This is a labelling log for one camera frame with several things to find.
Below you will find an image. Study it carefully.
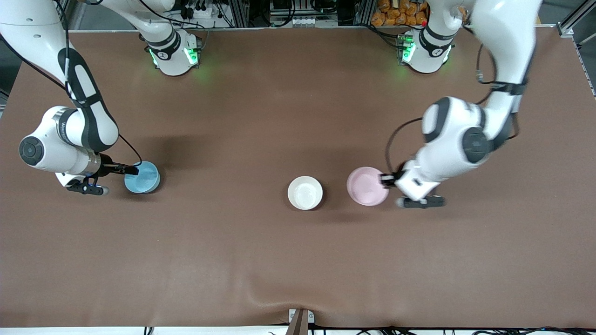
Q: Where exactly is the light blue bowl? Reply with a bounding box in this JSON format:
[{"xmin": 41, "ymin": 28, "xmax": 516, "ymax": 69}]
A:
[{"xmin": 124, "ymin": 161, "xmax": 161, "ymax": 194}]

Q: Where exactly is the pink bowl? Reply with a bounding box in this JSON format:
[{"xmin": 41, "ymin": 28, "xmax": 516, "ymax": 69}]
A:
[{"xmin": 346, "ymin": 167, "xmax": 390, "ymax": 207}]

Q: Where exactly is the white bowl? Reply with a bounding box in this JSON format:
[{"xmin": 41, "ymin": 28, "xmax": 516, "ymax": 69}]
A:
[{"xmin": 287, "ymin": 175, "xmax": 324, "ymax": 211}]

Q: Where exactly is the orange snack pile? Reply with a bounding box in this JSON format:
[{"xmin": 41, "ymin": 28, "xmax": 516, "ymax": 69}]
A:
[{"xmin": 371, "ymin": 0, "xmax": 430, "ymax": 27}]

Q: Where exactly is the white power strip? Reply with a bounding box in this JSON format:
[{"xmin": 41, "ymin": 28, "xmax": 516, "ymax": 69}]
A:
[{"xmin": 183, "ymin": 0, "xmax": 214, "ymax": 20}]

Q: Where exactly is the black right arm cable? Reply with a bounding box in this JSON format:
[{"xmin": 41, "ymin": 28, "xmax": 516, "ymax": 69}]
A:
[{"xmin": 0, "ymin": 0, "xmax": 143, "ymax": 166}]

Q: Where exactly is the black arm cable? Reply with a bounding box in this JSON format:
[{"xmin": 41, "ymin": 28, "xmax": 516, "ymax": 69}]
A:
[
  {"xmin": 385, "ymin": 43, "xmax": 520, "ymax": 174},
  {"xmin": 0, "ymin": 0, "xmax": 143, "ymax": 166}
]

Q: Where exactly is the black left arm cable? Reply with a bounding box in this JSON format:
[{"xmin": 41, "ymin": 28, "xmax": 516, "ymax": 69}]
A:
[{"xmin": 385, "ymin": 43, "xmax": 520, "ymax": 174}]

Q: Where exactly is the metal table bracket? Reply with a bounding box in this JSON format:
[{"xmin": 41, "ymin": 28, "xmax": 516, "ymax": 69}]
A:
[{"xmin": 288, "ymin": 308, "xmax": 315, "ymax": 335}]

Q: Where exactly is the aluminium frame profile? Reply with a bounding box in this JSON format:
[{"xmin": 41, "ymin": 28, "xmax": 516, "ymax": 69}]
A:
[{"xmin": 556, "ymin": 8, "xmax": 596, "ymax": 39}]

